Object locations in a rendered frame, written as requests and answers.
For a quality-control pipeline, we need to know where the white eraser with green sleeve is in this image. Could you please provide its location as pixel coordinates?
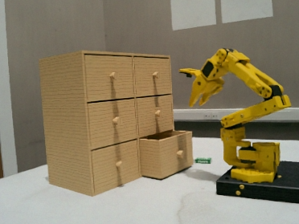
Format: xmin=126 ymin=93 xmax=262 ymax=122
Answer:
xmin=194 ymin=157 xmax=212 ymax=164

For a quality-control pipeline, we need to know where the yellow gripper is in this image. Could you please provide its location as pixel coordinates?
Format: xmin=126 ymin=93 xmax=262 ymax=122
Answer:
xmin=179 ymin=69 xmax=224 ymax=107

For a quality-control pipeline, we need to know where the tan cardboard drawer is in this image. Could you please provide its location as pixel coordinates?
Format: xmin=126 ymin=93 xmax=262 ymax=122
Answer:
xmin=133 ymin=57 xmax=170 ymax=95
xmin=136 ymin=95 xmax=173 ymax=136
xmin=91 ymin=140 xmax=139 ymax=193
xmin=84 ymin=55 xmax=134 ymax=99
xmin=87 ymin=99 xmax=137 ymax=147
xmin=139 ymin=130 xmax=194 ymax=179

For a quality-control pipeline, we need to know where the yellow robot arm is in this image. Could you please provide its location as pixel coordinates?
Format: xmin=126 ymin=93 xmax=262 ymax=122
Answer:
xmin=200 ymin=48 xmax=291 ymax=183

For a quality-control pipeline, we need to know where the tan wooden chest of drawers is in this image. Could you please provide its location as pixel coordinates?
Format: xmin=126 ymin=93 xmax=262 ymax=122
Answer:
xmin=39 ymin=51 xmax=174 ymax=197

